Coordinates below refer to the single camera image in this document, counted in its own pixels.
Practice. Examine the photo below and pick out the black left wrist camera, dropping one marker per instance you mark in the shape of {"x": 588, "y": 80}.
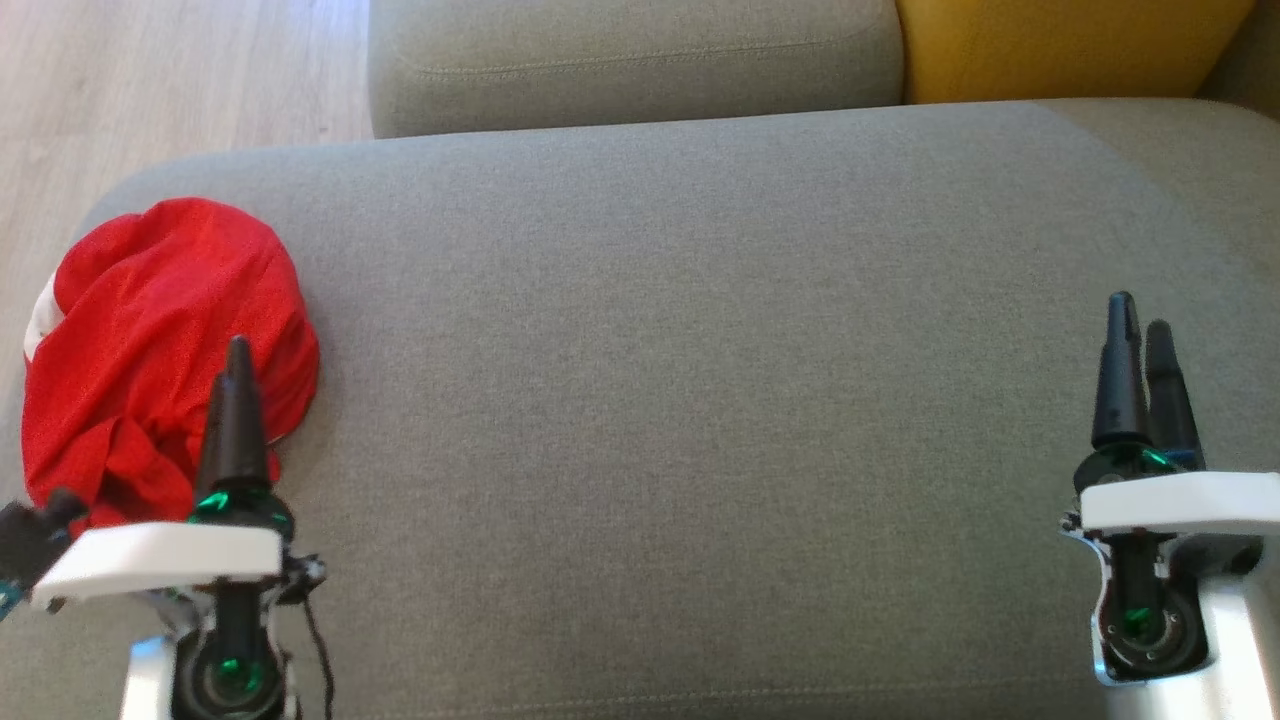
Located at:
{"x": 30, "y": 535}

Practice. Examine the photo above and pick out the grey fabric sofa armrest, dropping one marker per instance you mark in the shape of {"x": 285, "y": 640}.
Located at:
{"x": 1255, "y": 70}

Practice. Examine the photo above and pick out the grey fabric sofa back cushion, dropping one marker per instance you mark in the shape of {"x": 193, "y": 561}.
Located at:
{"x": 620, "y": 60}

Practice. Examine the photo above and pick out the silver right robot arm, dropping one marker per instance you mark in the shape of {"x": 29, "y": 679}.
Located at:
{"x": 1240, "y": 650}

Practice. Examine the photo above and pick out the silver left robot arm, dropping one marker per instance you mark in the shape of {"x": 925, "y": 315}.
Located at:
{"x": 145, "y": 685}

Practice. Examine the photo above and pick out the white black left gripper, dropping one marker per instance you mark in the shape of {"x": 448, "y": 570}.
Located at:
{"x": 160, "y": 555}

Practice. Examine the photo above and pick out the red basketball jersey white trim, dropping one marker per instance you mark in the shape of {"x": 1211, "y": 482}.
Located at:
{"x": 170, "y": 290}

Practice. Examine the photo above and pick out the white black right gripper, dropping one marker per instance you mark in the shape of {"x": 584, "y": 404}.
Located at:
{"x": 1180, "y": 503}

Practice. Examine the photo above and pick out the grey fabric sofa seat cushion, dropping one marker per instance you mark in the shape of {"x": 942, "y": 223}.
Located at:
{"x": 650, "y": 400}

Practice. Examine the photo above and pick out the yellow fabric sofa cushion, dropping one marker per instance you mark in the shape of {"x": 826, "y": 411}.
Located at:
{"x": 1050, "y": 50}

